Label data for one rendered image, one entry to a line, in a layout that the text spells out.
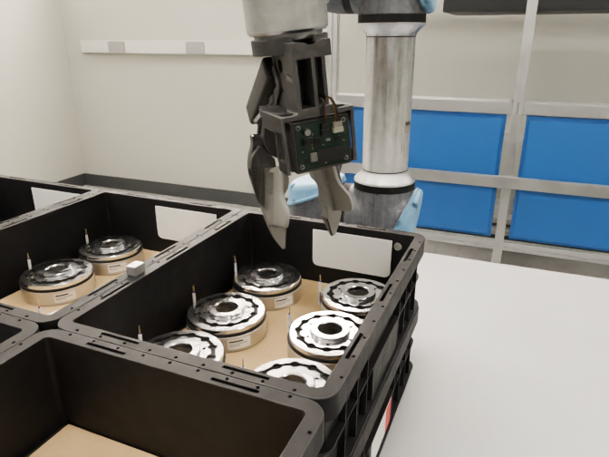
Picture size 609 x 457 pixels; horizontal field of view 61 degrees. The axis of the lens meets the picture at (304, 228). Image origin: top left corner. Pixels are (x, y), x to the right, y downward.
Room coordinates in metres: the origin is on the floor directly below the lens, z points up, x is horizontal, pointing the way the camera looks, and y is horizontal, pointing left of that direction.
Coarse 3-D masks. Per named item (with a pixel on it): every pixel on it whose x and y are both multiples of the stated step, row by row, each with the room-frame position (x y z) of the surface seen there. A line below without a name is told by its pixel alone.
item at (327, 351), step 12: (324, 312) 0.59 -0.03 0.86; (336, 312) 0.59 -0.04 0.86; (300, 324) 0.57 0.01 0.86; (348, 324) 0.56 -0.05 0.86; (360, 324) 0.56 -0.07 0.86; (288, 336) 0.54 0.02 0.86; (300, 336) 0.54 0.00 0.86; (312, 336) 0.53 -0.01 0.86; (300, 348) 0.51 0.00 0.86; (312, 348) 0.51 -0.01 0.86; (324, 348) 0.51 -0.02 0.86; (336, 348) 0.51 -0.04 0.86
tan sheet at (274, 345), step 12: (312, 288) 0.72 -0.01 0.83; (300, 300) 0.68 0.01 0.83; (312, 300) 0.68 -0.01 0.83; (276, 312) 0.65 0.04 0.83; (288, 312) 0.65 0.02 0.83; (300, 312) 0.65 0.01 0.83; (312, 312) 0.65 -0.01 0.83; (276, 324) 0.62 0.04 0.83; (264, 336) 0.58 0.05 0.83; (276, 336) 0.58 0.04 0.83; (252, 348) 0.56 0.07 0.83; (264, 348) 0.56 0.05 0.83; (276, 348) 0.56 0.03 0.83; (228, 360) 0.53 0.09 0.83; (240, 360) 0.53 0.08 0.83; (252, 360) 0.53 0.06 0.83; (264, 360) 0.53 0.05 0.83
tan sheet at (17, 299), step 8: (144, 256) 0.85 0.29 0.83; (152, 256) 0.85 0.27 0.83; (96, 280) 0.75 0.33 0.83; (104, 280) 0.75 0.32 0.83; (8, 296) 0.70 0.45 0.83; (16, 296) 0.70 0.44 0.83; (8, 304) 0.67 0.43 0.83; (16, 304) 0.67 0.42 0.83; (24, 304) 0.67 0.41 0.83; (64, 304) 0.67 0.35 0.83; (48, 312) 0.65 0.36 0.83
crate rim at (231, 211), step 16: (96, 192) 0.91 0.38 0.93; (112, 192) 0.91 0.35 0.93; (128, 192) 0.91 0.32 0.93; (64, 208) 0.83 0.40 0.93; (208, 208) 0.83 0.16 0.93; (224, 208) 0.82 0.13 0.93; (16, 224) 0.74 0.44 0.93; (208, 224) 0.74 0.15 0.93; (160, 256) 0.62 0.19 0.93; (96, 288) 0.53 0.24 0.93; (0, 304) 0.49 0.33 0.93; (80, 304) 0.49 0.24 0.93; (32, 320) 0.46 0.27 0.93; (48, 320) 0.46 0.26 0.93
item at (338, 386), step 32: (224, 224) 0.74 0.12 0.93; (320, 224) 0.75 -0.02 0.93; (352, 224) 0.74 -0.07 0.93; (416, 256) 0.63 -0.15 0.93; (128, 288) 0.53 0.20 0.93; (384, 288) 0.53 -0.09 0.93; (64, 320) 0.46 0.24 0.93; (384, 320) 0.48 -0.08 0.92; (160, 352) 0.40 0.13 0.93; (288, 384) 0.35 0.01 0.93; (352, 384) 0.38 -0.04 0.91
